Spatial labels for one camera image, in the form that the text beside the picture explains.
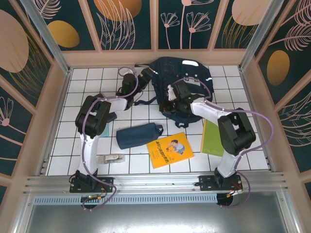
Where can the light blue notebook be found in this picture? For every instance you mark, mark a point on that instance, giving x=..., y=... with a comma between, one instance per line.
x=108, y=131

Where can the green notebook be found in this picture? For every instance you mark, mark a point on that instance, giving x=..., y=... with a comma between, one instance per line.
x=210, y=138

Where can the aluminium frame post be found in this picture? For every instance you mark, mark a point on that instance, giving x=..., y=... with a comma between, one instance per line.
x=48, y=41
x=260, y=36

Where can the grey metal panel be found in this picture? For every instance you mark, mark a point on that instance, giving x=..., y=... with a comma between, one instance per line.
x=145, y=218

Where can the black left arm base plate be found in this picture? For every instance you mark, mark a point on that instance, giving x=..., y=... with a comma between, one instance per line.
x=107, y=184

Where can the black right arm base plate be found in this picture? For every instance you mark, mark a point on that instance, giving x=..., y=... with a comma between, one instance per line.
x=206, y=183

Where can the navy blue student backpack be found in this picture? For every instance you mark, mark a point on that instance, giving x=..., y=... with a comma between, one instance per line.
x=194, y=72

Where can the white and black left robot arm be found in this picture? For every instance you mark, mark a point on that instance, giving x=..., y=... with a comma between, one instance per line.
x=88, y=150

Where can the aluminium mounting rail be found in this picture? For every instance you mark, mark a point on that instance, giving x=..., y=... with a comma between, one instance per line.
x=155, y=180

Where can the yellow book with cartoon cover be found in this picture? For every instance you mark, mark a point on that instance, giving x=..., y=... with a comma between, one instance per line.
x=167, y=155

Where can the clear plastic stationery case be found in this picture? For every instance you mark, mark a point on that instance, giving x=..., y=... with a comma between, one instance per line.
x=110, y=159

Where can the navy blue pencil case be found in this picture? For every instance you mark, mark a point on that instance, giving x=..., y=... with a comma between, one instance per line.
x=136, y=136

